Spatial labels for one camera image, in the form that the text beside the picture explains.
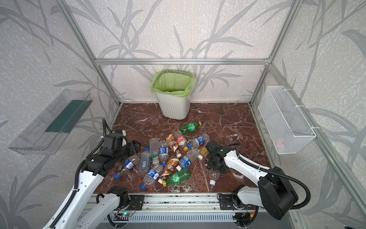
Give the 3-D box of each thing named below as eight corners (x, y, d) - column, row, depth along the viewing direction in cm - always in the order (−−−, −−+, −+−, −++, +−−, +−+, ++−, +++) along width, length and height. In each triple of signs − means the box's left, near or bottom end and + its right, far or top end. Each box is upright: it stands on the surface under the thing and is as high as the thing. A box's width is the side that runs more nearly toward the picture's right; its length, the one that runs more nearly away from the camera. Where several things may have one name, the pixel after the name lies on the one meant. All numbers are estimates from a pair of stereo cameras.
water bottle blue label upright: (159, 167, 86) (158, 164, 82) (160, 143, 96) (159, 140, 93) (168, 166, 86) (167, 163, 83) (168, 142, 96) (168, 139, 93)
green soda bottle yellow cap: (182, 136, 102) (182, 131, 98) (180, 130, 106) (179, 125, 101) (201, 129, 106) (202, 125, 101) (198, 124, 109) (199, 119, 105)
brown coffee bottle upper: (177, 159, 90) (176, 156, 86) (166, 139, 99) (165, 136, 96) (184, 155, 92) (184, 152, 88) (173, 136, 101) (172, 132, 97)
